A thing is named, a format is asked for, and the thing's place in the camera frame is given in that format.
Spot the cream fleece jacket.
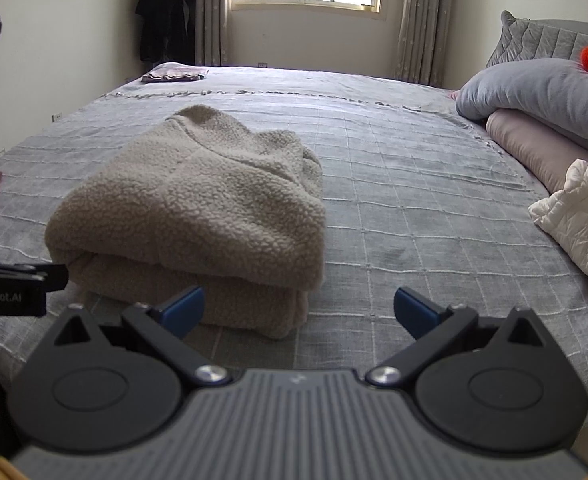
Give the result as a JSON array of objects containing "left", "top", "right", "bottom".
[{"left": 45, "top": 105, "right": 326, "bottom": 339}]

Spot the white quilted jacket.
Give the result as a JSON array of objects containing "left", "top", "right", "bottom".
[{"left": 528, "top": 159, "right": 588, "bottom": 276}]

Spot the pink pillow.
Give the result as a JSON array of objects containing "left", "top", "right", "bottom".
[{"left": 485, "top": 110, "right": 588, "bottom": 194}]

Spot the small folded pink cloth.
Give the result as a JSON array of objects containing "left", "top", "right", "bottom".
[{"left": 141, "top": 62, "right": 208, "bottom": 84}]

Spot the grey folded duvet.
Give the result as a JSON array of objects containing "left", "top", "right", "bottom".
[{"left": 456, "top": 58, "right": 588, "bottom": 150}]

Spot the dark hanging coat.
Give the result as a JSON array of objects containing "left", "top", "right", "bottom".
[{"left": 135, "top": 0, "right": 196, "bottom": 65}]

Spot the grey quilted headboard cushion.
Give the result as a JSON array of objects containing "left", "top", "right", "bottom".
[{"left": 486, "top": 10, "right": 588, "bottom": 67}]

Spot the left beige curtain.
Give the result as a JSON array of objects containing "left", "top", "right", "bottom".
[{"left": 195, "top": 0, "right": 231, "bottom": 67}]

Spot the beige curtain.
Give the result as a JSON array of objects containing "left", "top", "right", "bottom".
[
  {"left": 195, "top": 0, "right": 231, "bottom": 67},
  {"left": 393, "top": 0, "right": 452, "bottom": 88}
]

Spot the right beige curtain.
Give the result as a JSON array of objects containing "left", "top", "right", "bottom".
[{"left": 393, "top": 0, "right": 452, "bottom": 88}]

